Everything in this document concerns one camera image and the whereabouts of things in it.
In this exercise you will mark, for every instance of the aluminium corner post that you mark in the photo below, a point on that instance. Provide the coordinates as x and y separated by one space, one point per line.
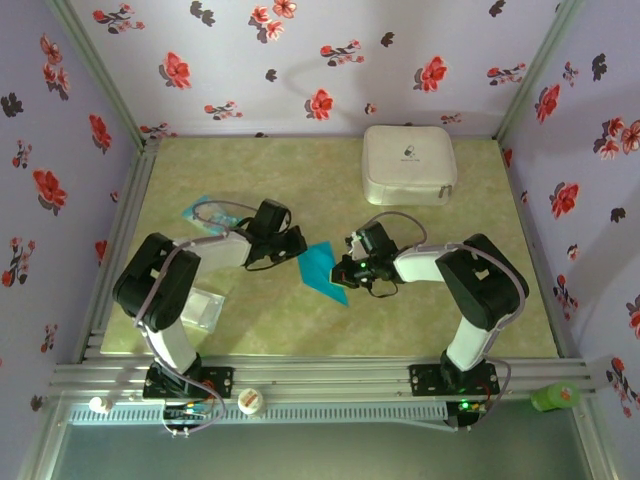
95 70
537 70

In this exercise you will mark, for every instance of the aluminium lower frame bar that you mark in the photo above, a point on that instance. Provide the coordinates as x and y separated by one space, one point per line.
42 440
597 445

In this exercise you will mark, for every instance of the blue square paper sheet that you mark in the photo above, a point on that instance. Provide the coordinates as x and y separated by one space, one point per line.
315 270

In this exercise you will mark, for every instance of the clear plastic bag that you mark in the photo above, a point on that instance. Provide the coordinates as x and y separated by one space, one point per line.
205 307

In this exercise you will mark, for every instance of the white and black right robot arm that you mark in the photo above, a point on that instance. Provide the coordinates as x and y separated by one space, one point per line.
420 265

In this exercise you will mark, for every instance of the white zippered pouch case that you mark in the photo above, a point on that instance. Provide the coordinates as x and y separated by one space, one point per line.
407 165

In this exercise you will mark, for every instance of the aluminium side rail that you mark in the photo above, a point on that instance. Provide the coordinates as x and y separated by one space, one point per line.
511 175
131 200

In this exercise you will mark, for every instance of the small white bottle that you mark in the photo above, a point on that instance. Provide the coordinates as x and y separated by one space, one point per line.
99 404

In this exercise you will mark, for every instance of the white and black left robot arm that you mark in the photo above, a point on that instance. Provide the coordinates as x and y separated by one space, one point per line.
220 250

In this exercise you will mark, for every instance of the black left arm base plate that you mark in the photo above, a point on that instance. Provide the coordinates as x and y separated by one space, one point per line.
222 380

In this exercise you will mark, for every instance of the white jar with red label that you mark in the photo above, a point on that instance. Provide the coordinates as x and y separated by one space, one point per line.
251 401

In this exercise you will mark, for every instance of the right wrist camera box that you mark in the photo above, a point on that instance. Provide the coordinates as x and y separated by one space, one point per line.
377 237

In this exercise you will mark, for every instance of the light blue snack packet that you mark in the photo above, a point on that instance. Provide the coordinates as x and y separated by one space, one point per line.
215 222

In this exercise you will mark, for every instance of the circuit board with lit leds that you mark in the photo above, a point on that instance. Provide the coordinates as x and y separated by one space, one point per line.
470 407
187 411

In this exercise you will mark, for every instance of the aluminium frame rail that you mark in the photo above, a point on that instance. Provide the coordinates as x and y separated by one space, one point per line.
325 377

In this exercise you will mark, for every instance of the green plastic bottle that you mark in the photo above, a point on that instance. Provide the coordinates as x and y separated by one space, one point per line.
552 397

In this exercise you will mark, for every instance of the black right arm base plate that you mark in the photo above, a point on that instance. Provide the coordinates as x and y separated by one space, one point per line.
425 380

